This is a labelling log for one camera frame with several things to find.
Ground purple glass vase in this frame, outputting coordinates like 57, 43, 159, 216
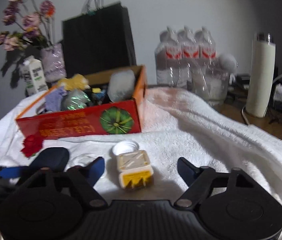
40, 43, 67, 83

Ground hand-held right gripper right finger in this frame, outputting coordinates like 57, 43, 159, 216
175, 157, 255, 208

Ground black device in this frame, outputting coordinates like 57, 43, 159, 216
237, 73, 251, 89

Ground white bottle cap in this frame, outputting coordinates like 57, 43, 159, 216
111, 141, 140, 156

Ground red artificial rose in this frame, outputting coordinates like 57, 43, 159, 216
20, 134, 44, 159

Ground white round speaker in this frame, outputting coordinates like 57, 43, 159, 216
217, 53, 238, 72

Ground dried pink flowers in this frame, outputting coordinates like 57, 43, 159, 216
0, 0, 57, 52

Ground black paper bag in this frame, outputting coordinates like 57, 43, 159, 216
61, 0, 137, 77

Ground clear glass cup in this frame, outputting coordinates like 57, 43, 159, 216
192, 65, 231, 106

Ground yellow plush toy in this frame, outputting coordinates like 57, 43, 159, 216
58, 73, 90, 91

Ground red cardboard box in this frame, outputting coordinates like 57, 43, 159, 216
15, 65, 148, 139

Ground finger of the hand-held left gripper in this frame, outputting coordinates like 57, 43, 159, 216
0, 163, 33, 181

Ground white power adapter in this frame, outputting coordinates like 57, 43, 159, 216
116, 150, 154, 189

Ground shrink-wrapped water bottle pack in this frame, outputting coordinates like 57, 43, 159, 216
154, 26, 218, 89

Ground purple drawstring pouch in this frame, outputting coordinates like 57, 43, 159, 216
45, 86, 68, 112

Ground white milk carton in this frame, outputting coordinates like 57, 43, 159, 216
21, 55, 49, 96

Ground plastic-wrapped blue printed packet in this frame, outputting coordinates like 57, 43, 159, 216
61, 88, 108, 111

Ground white towel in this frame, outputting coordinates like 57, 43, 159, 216
0, 86, 282, 240

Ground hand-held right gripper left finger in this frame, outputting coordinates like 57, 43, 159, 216
18, 156, 107, 208

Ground navy zip case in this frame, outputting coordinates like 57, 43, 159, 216
29, 147, 70, 173

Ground white thermos bottle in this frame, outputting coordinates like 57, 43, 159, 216
245, 32, 276, 119

